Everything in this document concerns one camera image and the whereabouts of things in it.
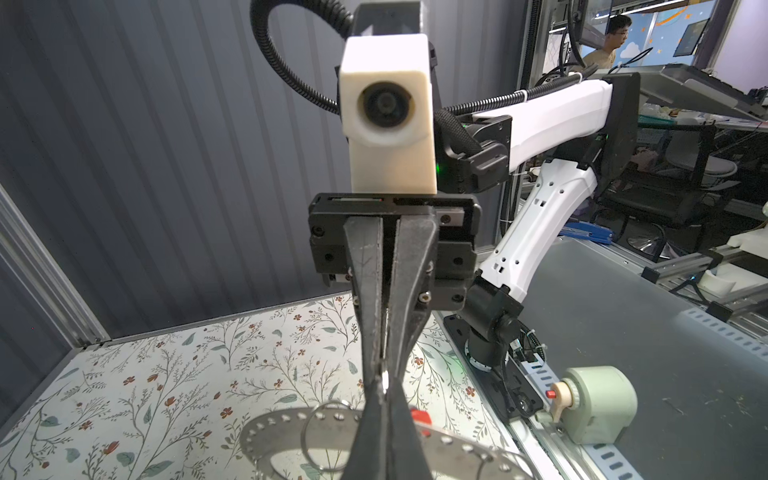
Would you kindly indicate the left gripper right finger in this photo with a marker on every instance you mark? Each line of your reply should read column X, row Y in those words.
column 404, row 454

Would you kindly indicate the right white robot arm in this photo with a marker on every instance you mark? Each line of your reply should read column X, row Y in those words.
column 591, row 126

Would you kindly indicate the red key tag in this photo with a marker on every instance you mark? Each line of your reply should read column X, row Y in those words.
column 423, row 422

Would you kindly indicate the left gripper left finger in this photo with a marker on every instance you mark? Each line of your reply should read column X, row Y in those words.
column 368, row 455

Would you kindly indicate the slotted cable duct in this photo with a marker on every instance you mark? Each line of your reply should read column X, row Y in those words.
column 573, row 461

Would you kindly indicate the pale green bottle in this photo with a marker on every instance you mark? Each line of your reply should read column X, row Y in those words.
column 594, row 405

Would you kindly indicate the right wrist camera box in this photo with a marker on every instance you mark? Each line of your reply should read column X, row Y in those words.
column 386, row 108

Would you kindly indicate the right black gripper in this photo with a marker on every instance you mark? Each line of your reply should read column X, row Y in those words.
column 436, row 259

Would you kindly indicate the person in background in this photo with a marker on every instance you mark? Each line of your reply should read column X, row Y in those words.
column 615, row 37

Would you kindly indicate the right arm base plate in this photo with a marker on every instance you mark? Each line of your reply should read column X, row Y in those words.
column 500, row 379

